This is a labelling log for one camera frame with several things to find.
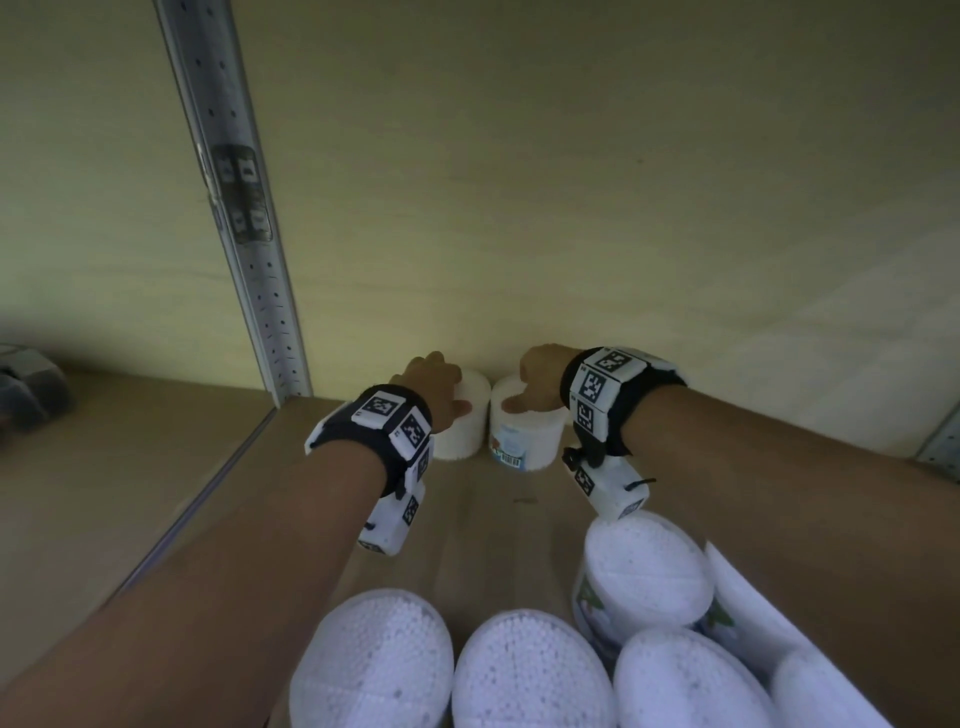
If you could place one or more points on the person's right hand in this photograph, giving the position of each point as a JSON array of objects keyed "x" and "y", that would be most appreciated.
[{"x": 547, "y": 375}]

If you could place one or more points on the person's left hand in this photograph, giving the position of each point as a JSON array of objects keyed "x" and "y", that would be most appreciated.
[{"x": 435, "y": 382}]

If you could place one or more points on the grey metal shelf wooden boards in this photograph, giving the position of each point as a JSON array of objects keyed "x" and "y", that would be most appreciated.
[{"x": 495, "y": 540}]

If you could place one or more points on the group of white cotton-swab tubs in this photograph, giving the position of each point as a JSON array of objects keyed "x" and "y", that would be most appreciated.
[{"x": 525, "y": 675}]

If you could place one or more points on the person's left forearm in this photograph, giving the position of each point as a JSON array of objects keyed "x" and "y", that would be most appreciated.
[{"x": 210, "y": 570}]

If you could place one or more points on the person's right forearm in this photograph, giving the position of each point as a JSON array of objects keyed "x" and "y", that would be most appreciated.
[{"x": 810, "y": 495}]

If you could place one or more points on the black right wristband with markers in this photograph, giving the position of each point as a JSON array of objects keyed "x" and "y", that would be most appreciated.
[{"x": 645, "y": 390}]

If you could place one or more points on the black wristband with markers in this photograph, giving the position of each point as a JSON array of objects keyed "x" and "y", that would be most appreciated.
[
  {"x": 337, "y": 431},
  {"x": 645, "y": 390}
]

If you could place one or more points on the black left wristband with markers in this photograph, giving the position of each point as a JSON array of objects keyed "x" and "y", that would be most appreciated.
[{"x": 337, "y": 431}]

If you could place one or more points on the black marker tag plate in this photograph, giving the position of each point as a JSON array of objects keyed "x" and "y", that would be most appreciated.
[{"x": 241, "y": 195}]

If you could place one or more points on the dark small pouch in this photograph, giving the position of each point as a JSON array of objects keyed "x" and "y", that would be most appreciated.
[{"x": 30, "y": 390}]

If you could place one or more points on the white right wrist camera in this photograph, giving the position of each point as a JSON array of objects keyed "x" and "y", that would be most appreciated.
[{"x": 619, "y": 487}]

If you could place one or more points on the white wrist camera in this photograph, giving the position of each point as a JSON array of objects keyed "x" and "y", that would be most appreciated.
[
  {"x": 619, "y": 487},
  {"x": 386, "y": 525}
]

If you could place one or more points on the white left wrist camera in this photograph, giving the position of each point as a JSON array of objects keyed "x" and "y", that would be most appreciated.
[{"x": 386, "y": 525}]

